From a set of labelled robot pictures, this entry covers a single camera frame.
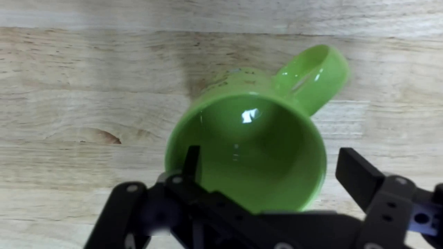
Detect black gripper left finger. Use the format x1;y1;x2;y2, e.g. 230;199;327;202
83;144;288;249

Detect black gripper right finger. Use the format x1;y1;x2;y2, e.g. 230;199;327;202
334;147;443;249

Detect yellow-green printed mug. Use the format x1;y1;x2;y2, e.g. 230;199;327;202
163;43;352;216

